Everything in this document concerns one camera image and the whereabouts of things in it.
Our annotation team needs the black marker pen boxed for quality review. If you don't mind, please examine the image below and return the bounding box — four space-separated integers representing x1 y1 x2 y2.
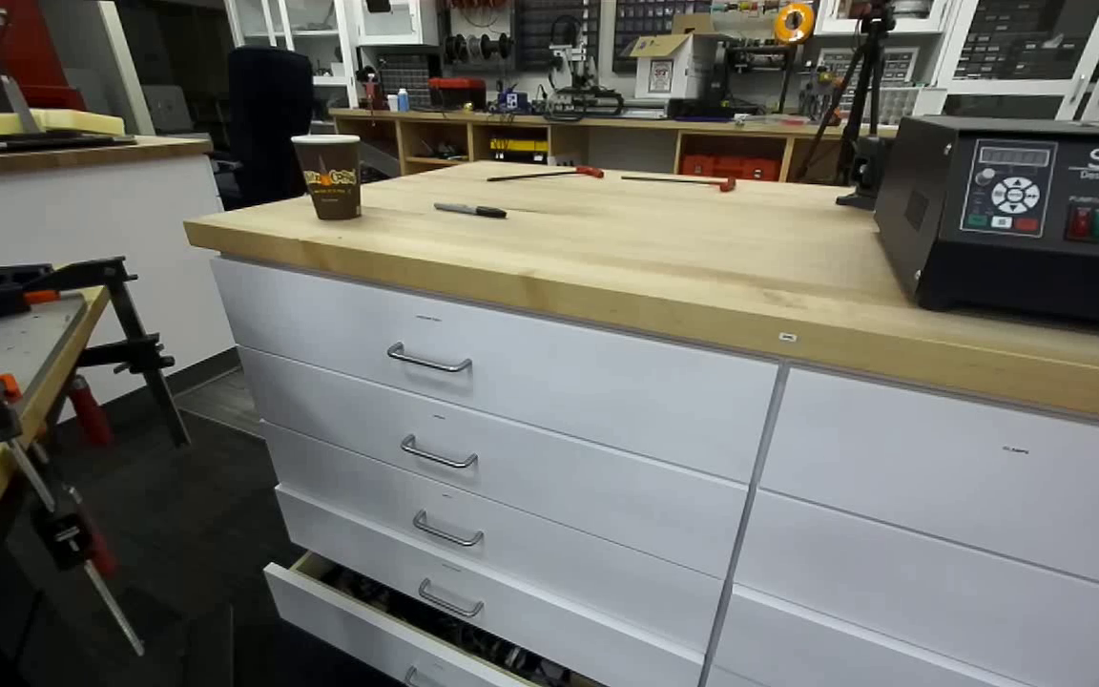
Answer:
434 203 508 220

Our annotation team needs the brown paper coffee cup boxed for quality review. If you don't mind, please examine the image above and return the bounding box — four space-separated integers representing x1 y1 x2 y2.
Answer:
289 135 359 220

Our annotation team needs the wooden shelf workbench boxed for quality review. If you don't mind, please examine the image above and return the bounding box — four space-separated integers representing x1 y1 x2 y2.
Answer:
331 105 843 182

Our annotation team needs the black camera tripod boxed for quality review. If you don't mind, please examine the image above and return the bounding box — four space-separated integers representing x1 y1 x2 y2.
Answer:
800 0 896 208

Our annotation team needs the red black bar clamp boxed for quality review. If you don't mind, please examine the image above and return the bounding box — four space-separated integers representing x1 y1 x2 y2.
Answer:
0 378 146 655

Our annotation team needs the white drawer cabinet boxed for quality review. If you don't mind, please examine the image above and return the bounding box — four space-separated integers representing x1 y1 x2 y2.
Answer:
215 259 1099 687

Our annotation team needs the black office chair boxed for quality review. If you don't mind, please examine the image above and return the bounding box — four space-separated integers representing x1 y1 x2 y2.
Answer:
218 45 313 208

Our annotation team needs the black control box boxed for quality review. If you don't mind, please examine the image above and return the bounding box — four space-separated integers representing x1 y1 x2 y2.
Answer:
874 115 1099 324

